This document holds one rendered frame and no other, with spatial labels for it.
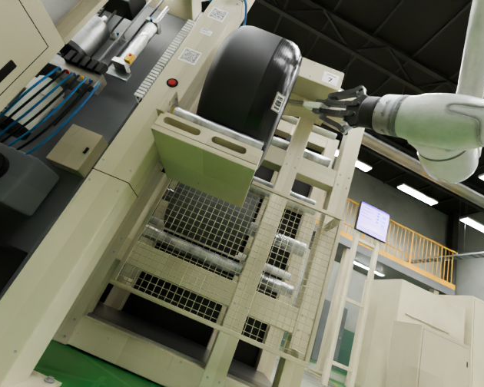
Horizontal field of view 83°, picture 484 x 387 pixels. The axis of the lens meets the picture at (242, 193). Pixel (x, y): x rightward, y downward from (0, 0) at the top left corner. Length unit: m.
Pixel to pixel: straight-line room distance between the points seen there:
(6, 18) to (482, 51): 1.10
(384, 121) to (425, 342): 4.67
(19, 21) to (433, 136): 0.99
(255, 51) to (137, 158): 0.54
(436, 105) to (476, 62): 0.23
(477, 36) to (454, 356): 5.04
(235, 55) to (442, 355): 5.05
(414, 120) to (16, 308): 1.06
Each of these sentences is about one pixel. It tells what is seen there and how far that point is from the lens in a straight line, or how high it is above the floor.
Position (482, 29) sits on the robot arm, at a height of 1.10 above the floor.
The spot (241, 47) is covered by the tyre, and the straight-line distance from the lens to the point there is 1.03.
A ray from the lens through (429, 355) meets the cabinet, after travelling 5.23.
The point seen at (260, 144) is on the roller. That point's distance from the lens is 0.93.
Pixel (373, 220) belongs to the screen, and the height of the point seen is 2.61.
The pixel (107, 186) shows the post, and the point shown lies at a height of 0.58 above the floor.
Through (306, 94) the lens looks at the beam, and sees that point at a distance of 1.75.
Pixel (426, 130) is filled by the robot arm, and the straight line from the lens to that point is 0.65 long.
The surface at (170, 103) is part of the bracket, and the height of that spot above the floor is 0.90.
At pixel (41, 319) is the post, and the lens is 0.96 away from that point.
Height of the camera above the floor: 0.38
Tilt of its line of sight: 23 degrees up
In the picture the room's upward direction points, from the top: 23 degrees clockwise
